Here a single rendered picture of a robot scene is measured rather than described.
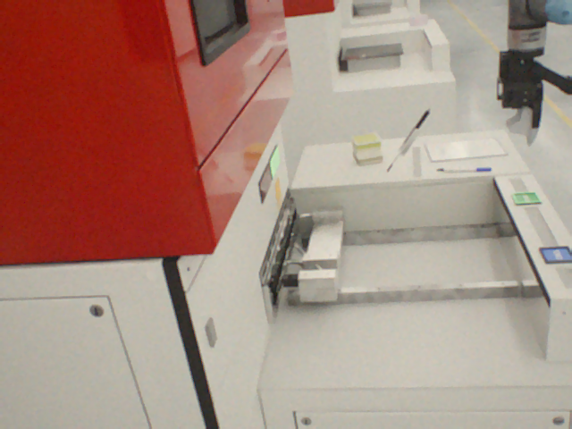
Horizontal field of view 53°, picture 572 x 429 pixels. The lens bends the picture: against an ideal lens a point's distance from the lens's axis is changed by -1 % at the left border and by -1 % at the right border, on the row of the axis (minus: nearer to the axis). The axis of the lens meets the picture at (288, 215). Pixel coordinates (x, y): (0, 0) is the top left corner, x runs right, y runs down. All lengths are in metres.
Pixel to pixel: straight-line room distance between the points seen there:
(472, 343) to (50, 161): 0.83
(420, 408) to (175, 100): 0.74
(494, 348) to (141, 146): 0.78
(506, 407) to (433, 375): 0.14
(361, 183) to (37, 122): 0.99
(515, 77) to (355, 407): 0.75
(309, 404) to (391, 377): 0.16
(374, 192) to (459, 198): 0.22
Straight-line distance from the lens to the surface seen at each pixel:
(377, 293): 1.31
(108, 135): 0.72
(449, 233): 1.55
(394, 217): 1.59
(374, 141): 1.65
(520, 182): 1.54
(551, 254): 1.22
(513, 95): 1.31
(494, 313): 1.29
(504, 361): 1.17
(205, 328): 0.85
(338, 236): 1.47
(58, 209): 0.79
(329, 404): 1.15
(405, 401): 1.13
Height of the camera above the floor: 1.57
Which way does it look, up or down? 25 degrees down
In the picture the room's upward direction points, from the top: 8 degrees counter-clockwise
